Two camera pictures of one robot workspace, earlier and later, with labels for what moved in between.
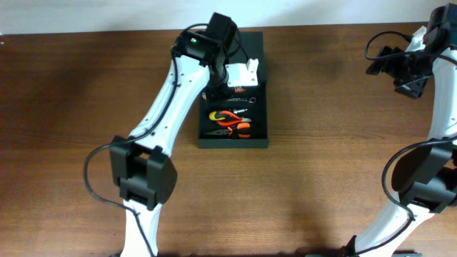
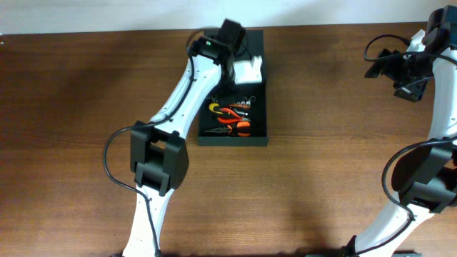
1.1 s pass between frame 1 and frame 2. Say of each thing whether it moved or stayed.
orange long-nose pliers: stayed
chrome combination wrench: stayed
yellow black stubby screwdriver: moved
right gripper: stayed
